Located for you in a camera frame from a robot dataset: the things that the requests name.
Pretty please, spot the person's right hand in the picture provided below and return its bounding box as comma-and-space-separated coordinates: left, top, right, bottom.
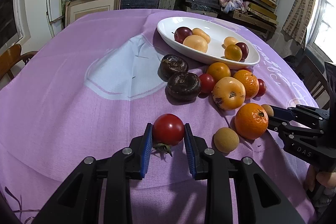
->
304, 165, 336, 192

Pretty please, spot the dark purple fruit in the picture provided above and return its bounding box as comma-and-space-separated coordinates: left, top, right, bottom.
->
167, 72, 202, 101
158, 54, 189, 81

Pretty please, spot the red cherry tomato right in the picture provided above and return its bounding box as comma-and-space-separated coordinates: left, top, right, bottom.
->
256, 79, 266, 97

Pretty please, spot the crumpled pink cloth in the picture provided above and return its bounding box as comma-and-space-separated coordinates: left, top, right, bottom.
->
219, 0, 250, 14

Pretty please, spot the wooden chair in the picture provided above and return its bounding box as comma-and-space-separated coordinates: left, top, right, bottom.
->
1, 43, 38, 89

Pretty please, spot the dark red plum left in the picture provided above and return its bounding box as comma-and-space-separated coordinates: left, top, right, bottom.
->
174, 27, 193, 44

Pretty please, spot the patterned curtain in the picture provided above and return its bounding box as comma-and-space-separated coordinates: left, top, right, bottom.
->
282, 0, 318, 49

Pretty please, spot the white oval plate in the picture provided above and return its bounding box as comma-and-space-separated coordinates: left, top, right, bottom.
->
156, 16, 261, 70

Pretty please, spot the dark purple fruit front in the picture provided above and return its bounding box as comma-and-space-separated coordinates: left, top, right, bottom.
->
167, 72, 202, 101

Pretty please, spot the small orange yellow fruit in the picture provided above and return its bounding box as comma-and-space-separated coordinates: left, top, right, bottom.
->
224, 44, 243, 61

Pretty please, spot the small brown fruit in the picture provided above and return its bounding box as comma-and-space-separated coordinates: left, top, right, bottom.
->
262, 104, 274, 117

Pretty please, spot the dark red plum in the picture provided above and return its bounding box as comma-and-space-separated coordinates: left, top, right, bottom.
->
236, 42, 249, 61
174, 27, 193, 44

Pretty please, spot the dark chair right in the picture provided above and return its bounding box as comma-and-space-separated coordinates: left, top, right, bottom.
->
295, 55, 330, 110

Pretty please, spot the oblong pale orange fruit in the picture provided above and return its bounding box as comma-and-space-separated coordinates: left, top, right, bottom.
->
192, 28, 211, 44

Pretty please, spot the yellow pepino with stem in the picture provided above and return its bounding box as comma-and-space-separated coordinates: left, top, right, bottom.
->
212, 77, 245, 110

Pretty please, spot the red tomato with stem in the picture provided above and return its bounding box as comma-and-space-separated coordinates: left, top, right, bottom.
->
152, 114, 185, 156

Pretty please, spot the bumpy mandarin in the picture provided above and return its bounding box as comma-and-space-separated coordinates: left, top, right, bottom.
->
234, 69, 259, 99
234, 103, 269, 140

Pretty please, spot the small red tomato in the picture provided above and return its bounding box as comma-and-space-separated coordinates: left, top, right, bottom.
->
199, 73, 216, 94

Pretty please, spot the purple tablecloth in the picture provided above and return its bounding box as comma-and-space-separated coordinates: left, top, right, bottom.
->
1, 10, 317, 223

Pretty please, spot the dark red plum right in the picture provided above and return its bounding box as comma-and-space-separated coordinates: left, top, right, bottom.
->
236, 42, 249, 61

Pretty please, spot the framed picture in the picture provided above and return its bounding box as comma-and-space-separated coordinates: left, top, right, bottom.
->
64, 0, 121, 27

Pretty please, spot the smooth orange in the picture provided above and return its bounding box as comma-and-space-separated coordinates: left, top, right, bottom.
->
206, 62, 231, 82

